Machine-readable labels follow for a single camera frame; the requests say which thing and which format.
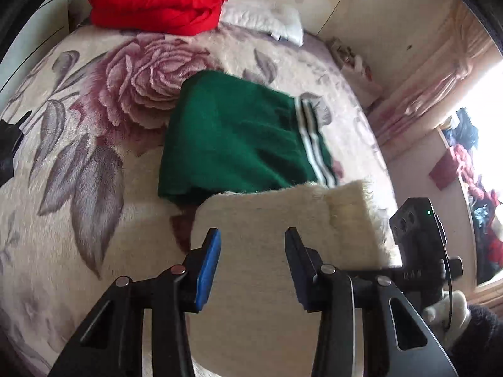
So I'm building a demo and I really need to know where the white wardrobe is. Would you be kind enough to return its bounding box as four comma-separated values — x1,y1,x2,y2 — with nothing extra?
0,0,73,99

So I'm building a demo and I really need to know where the floral plush blanket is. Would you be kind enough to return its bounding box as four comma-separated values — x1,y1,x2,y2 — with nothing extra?
0,21,397,377

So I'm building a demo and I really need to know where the green sweater with striped trim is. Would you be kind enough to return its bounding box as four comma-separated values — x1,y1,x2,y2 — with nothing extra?
157,70,339,207

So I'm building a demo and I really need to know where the black bag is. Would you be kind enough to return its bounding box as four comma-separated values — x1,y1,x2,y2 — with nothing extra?
0,110,32,187

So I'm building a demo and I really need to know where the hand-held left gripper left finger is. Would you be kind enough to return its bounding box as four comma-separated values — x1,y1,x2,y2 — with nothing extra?
47,228,222,377

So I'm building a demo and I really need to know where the pile of colourful clothes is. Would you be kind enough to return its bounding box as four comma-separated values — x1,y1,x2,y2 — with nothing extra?
428,108,503,283

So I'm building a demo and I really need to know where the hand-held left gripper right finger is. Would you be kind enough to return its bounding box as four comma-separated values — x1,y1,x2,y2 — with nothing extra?
285,227,458,377

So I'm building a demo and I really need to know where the pink curtain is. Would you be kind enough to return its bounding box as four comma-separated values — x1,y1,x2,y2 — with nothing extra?
369,0,496,158

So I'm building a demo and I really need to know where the red quilt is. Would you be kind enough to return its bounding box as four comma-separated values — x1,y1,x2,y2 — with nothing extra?
86,0,230,37

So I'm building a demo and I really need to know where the person's right hand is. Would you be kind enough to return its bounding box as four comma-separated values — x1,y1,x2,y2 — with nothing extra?
423,290,470,332

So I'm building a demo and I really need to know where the white pillow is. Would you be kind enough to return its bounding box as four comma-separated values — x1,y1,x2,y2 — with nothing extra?
220,0,305,46

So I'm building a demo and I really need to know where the cream fluffy garment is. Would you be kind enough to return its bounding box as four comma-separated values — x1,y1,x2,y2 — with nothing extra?
189,178,397,377

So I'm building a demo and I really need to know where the pale bedside cabinet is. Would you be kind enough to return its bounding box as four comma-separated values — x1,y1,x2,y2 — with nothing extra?
330,37,384,108

